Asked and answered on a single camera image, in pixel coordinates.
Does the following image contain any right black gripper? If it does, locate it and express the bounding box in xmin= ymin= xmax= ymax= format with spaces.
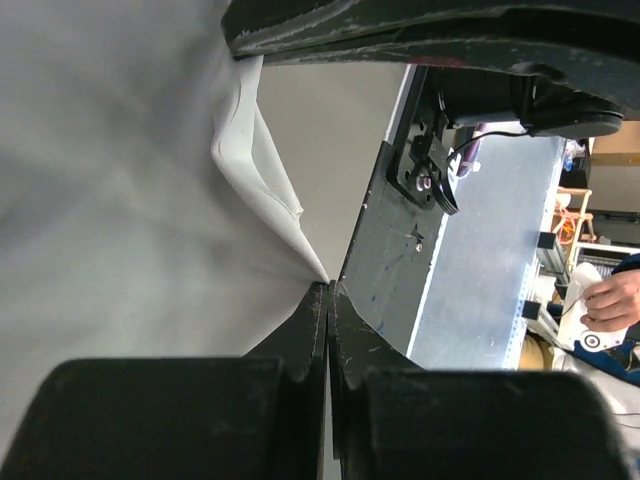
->
xmin=221 ymin=1 xmax=639 ymax=135

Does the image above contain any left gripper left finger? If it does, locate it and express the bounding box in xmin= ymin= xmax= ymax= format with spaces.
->
xmin=1 ymin=283 xmax=328 ymax=479

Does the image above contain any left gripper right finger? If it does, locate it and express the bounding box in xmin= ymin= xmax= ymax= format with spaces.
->
xmin=327 ymin=283 xmax=639 ymax=479

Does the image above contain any grey underwear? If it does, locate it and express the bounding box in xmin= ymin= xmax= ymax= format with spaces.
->
xmin=1 ymin=1 xmax=326 ymax=439

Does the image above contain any person's hand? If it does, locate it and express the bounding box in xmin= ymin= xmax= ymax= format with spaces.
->
xmin=581 ymin=270 xmax=639 ymax=332

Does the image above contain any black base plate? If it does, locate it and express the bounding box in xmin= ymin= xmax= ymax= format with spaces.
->
xmin=334 ymin=65 xmax=454 ymax=365

